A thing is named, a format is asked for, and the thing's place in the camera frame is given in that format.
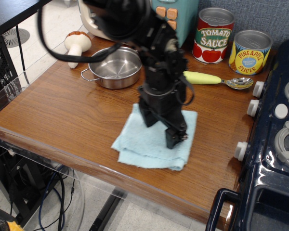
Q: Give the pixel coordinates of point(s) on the white stove knob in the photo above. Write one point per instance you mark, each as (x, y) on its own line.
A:
(252, 108)
(240, 150)
(258, 88)

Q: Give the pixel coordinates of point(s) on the dark blue toy stove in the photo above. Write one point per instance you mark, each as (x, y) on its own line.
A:
(262, 201)

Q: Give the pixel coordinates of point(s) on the white stove knob middle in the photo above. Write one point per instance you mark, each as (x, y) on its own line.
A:
(252, 108)

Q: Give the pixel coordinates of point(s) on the clear acrylic barrier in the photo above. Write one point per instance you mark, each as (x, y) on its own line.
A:
(64, 119)

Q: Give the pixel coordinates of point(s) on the pineapple slices can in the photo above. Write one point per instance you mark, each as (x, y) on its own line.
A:
(250, 51)

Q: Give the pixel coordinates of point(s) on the tomato sauce can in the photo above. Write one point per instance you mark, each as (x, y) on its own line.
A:
(214, 28)

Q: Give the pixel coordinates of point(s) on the black desk at left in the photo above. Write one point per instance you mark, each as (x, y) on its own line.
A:
(12, 13)

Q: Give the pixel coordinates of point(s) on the teal toy microwave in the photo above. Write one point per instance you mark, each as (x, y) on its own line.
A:
(181, 15)

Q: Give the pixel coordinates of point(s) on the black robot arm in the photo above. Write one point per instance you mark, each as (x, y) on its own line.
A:
(135, 23)

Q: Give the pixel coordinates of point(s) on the plush white mushroom toy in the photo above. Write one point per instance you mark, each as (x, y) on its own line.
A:
(77, 42)

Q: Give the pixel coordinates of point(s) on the white stove knob lower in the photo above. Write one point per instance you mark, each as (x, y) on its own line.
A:
(240, 150)

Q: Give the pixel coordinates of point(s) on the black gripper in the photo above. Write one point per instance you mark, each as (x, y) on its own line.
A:
(165, 106)

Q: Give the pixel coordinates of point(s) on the white stove knob upper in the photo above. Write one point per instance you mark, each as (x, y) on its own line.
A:
(258, 88)

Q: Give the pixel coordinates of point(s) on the light blue towel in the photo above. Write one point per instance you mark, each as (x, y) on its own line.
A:
(145, 147)

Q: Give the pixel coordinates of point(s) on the silver metal pot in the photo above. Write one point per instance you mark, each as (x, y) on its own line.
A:
(119, 70)

